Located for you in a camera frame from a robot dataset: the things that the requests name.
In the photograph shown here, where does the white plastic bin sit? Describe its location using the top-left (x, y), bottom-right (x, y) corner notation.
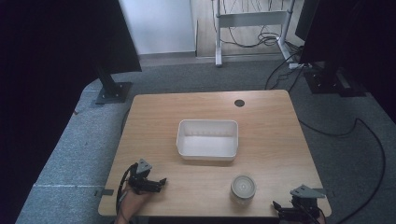
top-left (176, 119), bottom-right (240, 161)

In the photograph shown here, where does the white desk frame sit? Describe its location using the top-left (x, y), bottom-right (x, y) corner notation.
top-left (212, 0), bottom-right (297, 68)

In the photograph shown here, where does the person's left hand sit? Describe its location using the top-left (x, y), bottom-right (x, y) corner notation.
top-left (119, 182), bottom-right (151, 219)

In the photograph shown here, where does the white wall panel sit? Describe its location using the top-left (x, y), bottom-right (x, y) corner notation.
top-left (119, 0), bottom-right (197, 56)

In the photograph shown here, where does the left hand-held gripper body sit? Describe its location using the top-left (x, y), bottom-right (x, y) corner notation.
top-left (128, 158), bottom-right (157, 194)

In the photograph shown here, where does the bundle of black floor cables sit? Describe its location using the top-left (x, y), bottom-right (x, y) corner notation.
top-left (218, 0), bottom-right (304, 49)

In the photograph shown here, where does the long black floor cable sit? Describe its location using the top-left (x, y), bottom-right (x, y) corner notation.
top-left (298, 117), bottom-right (387, 224)

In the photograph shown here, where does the black curtain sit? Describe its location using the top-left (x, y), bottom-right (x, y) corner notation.
top-left (0, 0), bottom-right (143, 224)

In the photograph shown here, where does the black metal stand base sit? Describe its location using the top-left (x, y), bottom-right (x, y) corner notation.
top-left (94, 66), bottom-right (133, 105)

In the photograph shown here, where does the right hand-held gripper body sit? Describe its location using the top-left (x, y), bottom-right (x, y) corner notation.
top-left (289, 184), bottom-right (327, 218)

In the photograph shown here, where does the grey table edge bracket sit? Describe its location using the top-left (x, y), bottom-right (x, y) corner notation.
top-left (93, 189), bottom-right (115, 198)

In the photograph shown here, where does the black stand base with bolts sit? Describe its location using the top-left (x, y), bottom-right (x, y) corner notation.
top-left (304, 68), bottom-right (368, 98)

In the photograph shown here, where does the black monitor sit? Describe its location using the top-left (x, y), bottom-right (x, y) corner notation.
top-left (294, 0), bottom-right (396, 115)

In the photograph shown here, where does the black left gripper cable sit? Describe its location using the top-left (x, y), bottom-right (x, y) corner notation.
top-left (115, 162), bottom-right (138, 216)

